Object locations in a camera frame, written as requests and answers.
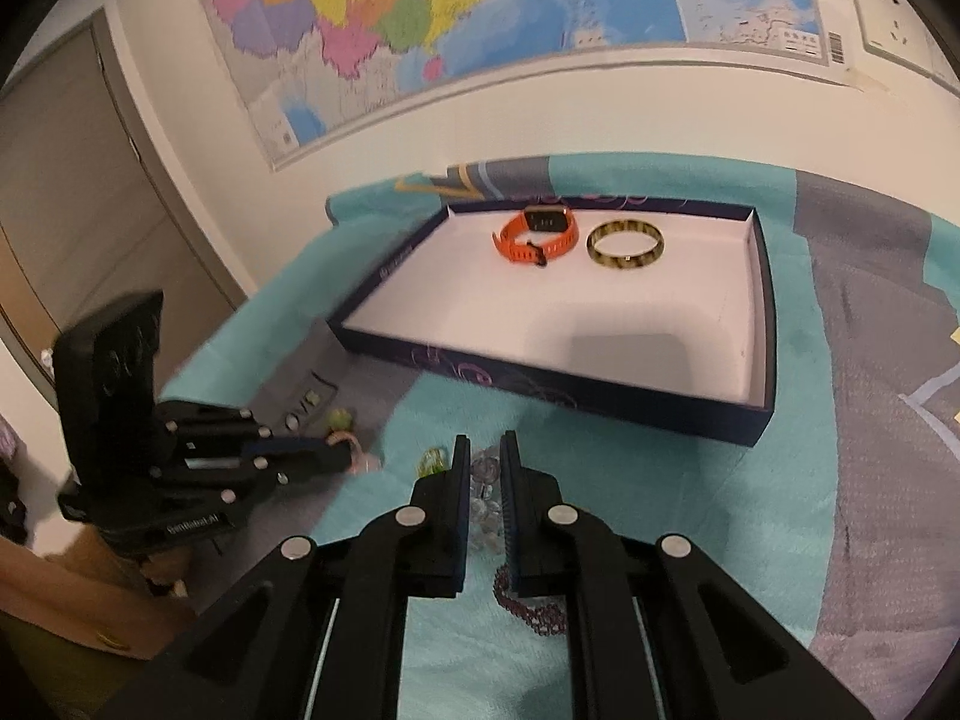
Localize colourful wall map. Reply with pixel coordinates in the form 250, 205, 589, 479
191, 0, 857, 170

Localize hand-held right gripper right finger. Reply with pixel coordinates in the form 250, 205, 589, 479
499, 431, 875, 720

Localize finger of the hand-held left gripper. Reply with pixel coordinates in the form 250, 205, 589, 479
161, 457, 355, 503
156, 403, 352, 460

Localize dark red bead bracelet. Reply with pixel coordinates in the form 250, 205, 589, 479
493, 564, 569, 638

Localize dark blue cardboard box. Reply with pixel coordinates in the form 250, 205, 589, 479
328, 195, 777, 447

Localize pink translucent ring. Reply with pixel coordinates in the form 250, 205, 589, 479
326, 431, 381, 475

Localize clear bead bracelet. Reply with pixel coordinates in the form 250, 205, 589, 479
466, 450, 505, 552

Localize grey door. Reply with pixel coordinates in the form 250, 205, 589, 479
0, 6, 252, 406

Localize orange smart watch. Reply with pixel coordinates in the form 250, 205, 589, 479
491, 204, 578, 269

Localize teal and grey blanket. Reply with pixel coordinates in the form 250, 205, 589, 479
161, 154, 960, 720

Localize white wall socket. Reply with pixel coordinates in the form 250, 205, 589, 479
844, 0, 957, 91

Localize tortoiseshell bangle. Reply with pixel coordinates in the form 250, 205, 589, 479
586, 220, 666, 272

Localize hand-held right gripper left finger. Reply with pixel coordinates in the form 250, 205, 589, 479
97, 433, 472, 720

